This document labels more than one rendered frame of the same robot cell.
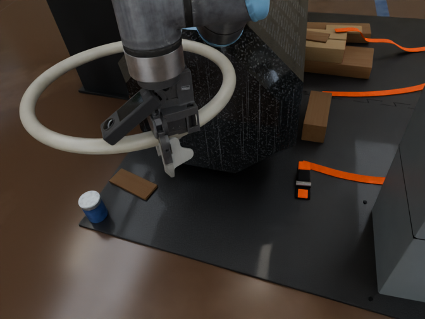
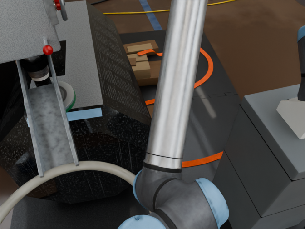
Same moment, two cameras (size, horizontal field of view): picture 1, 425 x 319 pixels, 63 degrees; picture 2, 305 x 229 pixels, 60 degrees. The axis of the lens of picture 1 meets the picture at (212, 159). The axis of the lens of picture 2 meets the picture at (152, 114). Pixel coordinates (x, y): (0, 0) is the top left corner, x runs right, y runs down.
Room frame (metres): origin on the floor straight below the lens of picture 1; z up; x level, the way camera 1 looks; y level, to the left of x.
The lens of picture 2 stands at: (0.40, 0.11, 1.67)
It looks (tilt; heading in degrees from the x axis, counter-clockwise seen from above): 49 degrees down; 325
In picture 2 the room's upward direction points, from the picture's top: straight up
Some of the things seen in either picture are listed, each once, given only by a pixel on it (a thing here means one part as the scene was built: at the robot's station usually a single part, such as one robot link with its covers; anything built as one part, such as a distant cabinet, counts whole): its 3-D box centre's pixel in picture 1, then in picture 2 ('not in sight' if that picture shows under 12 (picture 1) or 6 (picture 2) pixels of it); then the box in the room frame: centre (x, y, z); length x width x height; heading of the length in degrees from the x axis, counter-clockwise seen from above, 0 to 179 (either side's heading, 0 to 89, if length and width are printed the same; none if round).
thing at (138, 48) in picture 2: (343, 29); (140, 48); (2.33, -1.07, 0.10); 0.25 x 0.10 x 0.01; 70
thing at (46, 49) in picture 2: not in sight; (46, 46); (1.19, -0.02, 1.18); 0.08 x 0.03 x 0.03; 167
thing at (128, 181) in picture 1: (133, 183); not in sight; (1.19, 0.43, 0.02); 0.25 x 0.10 x 0.01; 53
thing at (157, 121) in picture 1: (167, 102); not in sight; (0.50, 0.06, 1.02); 0.09 x 0.08 x 0.12; 107
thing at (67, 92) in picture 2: not in sight; (49, 97); (1.33, 0.02, 0.85); 0.21 x 0.21 x 0.01
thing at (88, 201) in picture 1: (93, 207); not in sight; (1.03, 0.59, 0.08); 0.10 x 0.10 x 0.13
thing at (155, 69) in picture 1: (155, 58); not in sight; (0.50, 0.07, 1.10); 0.10 x 0.09 x 0.05; 17
